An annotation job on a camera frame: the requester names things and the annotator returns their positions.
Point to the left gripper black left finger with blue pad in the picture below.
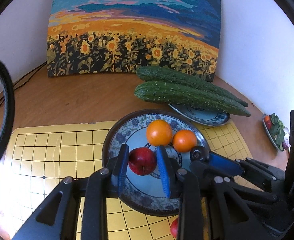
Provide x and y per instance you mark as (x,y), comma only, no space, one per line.
(57,216)

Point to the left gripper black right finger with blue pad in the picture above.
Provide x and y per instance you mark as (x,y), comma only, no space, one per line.
(228,215)

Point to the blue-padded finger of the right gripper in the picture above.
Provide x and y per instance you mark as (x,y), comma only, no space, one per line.
(224,163)

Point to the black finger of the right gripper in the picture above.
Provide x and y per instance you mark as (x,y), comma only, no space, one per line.
(202,170)

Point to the dark purple plum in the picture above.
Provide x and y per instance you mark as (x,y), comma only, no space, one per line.
(199,153)

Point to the small orange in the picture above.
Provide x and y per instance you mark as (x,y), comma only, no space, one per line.
(184,140)

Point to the red apple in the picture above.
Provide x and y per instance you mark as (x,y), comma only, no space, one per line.
(142,161)
(174,228)

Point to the large orange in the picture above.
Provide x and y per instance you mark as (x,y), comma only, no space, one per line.
(159,133)

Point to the small blue white plate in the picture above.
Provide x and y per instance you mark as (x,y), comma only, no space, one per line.
(201,116)

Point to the blue white porcelain plate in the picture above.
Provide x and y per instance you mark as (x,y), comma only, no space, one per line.
(143,190)

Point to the salad dish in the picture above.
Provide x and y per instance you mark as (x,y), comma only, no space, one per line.
(276,131)

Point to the yellow go board mat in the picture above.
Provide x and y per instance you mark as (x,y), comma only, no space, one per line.
(40,157)

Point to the front green cucumber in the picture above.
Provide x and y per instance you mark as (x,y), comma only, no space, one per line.
(164,92)

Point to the green cucumber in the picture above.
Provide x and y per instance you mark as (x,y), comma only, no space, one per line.
(164,92)
(154,73)

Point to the back green cucumber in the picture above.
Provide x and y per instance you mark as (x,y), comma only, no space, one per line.
(154,73)

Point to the sunflower field painting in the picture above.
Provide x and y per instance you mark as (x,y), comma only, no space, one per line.
(118,36)

